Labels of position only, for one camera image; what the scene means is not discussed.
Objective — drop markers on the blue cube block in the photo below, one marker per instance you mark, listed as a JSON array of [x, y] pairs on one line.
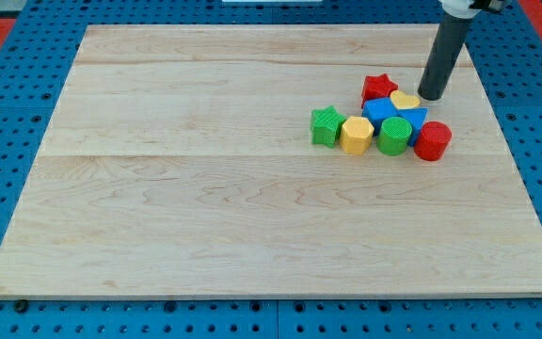
[[377, 110]]

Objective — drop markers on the wooden board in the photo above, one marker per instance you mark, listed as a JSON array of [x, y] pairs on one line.
[[178, 164]]

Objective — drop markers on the blue triangle block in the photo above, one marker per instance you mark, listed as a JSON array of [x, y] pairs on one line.
[[416, 117]]

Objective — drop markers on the yellow hexagon block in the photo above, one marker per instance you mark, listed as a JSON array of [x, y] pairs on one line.
[[356, 135]]

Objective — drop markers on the yellow heart block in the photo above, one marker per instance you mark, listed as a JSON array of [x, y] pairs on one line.
[[402, 100]]

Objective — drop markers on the red star block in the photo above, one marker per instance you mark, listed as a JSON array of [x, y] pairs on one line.
[[377, 87]]

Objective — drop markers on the red cylinder block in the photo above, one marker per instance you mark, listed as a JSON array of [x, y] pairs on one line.
[[433, 141]]

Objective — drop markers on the green cylinder block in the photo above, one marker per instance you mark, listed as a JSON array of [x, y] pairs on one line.
[[393, 136]]

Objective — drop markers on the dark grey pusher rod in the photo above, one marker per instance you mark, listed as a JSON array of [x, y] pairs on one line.
[[444, 53]]

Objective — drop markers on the green star block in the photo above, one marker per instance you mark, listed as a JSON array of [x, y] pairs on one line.
[[326, 126]]

